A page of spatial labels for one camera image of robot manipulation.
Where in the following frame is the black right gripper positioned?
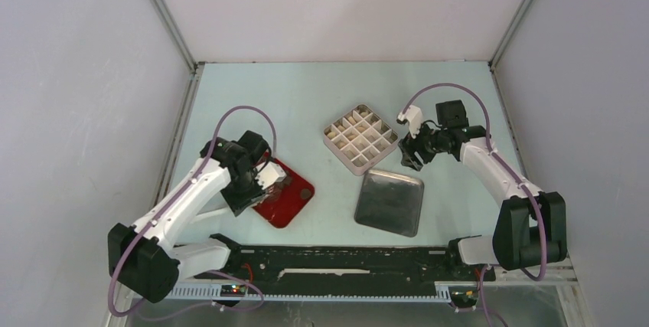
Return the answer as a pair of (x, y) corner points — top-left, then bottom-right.
(399, 117), (448, 172)

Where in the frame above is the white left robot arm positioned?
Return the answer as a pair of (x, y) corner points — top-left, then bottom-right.
(108, 131), (286, 302)

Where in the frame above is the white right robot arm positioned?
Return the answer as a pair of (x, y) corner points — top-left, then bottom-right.
(397, 100), (568, 280)

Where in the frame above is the round dark chocolate piece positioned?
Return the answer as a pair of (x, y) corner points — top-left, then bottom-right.
(299, 188), (313, 200)

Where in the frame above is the red rectangular tray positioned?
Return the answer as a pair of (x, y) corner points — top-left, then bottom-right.
(253, 159), (315, 229)

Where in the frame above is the silver metal tin lid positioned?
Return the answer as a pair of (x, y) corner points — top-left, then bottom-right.
(354, 169), (425, 237)

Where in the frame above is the pink tin with white dividers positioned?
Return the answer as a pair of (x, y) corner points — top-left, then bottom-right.
(323, 104), (399, 176)

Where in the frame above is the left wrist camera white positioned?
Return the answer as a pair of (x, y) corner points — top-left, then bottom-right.
(255, 161), (287, 190)

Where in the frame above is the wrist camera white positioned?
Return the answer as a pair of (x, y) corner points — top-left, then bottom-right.
(396, 105), (423, 139)
(255, 161), (287, 190)

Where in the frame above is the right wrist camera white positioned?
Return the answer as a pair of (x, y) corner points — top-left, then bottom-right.
(396, 105), (423, 139)

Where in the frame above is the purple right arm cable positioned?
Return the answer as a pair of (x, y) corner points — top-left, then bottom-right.
(400, 83), (549, 327)

